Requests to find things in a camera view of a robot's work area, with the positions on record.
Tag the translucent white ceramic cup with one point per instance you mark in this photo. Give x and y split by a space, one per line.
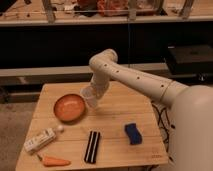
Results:
89 96

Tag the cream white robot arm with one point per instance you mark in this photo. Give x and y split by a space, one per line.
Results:
191 107

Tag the orange ceramic bowl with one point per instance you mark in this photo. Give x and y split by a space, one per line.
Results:
69 107

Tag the blue sponge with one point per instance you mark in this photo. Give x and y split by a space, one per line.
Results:
133 134

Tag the black white striped block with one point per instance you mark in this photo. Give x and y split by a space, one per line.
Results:
92 147

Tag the white plastic bottle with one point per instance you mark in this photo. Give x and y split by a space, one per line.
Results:
43 138

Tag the black box on shelf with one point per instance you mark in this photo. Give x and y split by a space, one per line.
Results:
190 59

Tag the orange carrot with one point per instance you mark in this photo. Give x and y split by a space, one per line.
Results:
48 161

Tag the wooden shelf with clutter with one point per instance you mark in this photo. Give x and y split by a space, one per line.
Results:
80 12

